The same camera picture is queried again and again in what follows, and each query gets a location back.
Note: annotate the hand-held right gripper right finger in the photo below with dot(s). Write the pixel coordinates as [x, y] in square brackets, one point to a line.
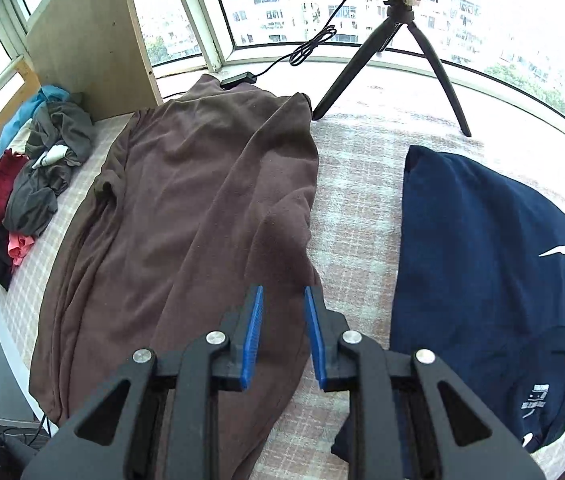
[312, 340]

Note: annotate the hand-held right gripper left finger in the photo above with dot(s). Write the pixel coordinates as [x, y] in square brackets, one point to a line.
[252, 340]

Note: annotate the brown shirt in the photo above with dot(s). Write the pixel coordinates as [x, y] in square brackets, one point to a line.
[187, 210]

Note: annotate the pink plaid blanket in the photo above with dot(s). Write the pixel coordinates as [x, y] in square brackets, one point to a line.
[362, 185]

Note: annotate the navy folded shirt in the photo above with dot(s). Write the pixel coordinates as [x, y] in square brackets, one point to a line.
[462, 260]

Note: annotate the pink garment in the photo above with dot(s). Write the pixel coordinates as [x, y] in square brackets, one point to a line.
[20, 247]

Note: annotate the grey printed shirt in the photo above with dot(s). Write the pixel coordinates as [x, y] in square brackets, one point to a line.
[32, 200]

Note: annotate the cream garment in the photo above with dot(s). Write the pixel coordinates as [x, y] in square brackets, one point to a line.
[21, 142]

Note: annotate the blue garment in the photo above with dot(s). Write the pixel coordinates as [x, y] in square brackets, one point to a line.
[47, 95]

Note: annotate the large wooden board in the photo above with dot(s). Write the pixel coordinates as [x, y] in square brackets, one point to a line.
[92, 45]

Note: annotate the white window frame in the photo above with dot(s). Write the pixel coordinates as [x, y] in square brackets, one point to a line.
[202, 25]

